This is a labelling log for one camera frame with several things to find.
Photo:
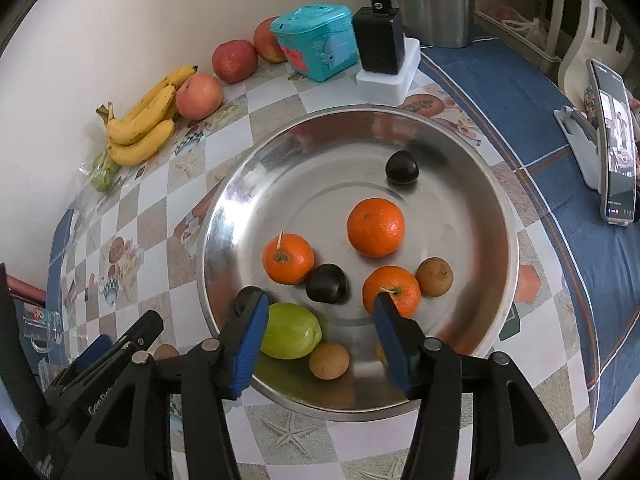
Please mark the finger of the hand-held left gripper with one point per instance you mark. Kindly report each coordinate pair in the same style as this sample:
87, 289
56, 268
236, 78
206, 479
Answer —
95, 347
147, 325

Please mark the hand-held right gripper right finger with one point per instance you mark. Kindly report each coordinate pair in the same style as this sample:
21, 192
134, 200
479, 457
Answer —
395, 350

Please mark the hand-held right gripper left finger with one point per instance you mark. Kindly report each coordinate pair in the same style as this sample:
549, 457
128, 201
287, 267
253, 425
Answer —
250, 345

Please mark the small brown longan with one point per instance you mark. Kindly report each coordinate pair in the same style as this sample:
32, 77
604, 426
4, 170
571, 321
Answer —
435, 276
328, 360
165, 351

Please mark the green mango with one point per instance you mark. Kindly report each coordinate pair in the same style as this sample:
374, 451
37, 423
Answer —
292, 332

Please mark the orange with white stem stick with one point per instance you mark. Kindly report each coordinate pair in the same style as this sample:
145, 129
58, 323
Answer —
397, 287

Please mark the orange without visible stem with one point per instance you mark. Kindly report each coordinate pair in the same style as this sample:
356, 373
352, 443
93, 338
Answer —
289, 258

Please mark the orange with small green navel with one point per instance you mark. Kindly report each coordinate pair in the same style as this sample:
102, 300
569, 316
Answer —
376, 227

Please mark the round steel tray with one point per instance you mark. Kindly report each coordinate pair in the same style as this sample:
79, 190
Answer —
325, 185

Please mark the clear glass mug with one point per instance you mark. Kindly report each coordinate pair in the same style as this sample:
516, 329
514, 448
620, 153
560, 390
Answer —
42, 330

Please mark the pink flat object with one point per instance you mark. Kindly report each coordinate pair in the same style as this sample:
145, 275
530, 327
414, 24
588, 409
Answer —
27, 292

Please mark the clear container of green fruit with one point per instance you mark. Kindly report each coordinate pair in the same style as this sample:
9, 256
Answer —
102, 172

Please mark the checkered printed tablecloth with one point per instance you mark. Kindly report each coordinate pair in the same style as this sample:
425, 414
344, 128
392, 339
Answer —
550, 270

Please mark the yellow banana bunch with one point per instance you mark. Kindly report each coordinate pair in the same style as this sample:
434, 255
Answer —
140, 135

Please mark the pale red apple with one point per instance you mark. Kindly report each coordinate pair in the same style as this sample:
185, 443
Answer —
199, 96

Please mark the white charger base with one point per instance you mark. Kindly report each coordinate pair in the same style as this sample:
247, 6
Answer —
390, 85

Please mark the grey phone stand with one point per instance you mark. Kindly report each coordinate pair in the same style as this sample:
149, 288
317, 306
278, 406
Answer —
582, 145

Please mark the smartphone with lit screen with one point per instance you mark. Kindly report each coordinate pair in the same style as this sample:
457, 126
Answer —
617, 145

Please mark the teal plastic box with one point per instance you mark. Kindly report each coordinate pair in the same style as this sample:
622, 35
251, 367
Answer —
320, 42

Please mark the steel kettle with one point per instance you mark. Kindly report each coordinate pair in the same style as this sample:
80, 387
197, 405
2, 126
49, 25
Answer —
440, 5

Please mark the white rack with bag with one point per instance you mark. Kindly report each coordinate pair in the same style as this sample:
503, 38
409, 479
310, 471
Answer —
520, 15

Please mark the white plastic chair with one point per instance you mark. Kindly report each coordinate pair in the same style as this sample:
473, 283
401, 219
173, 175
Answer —
600, 30

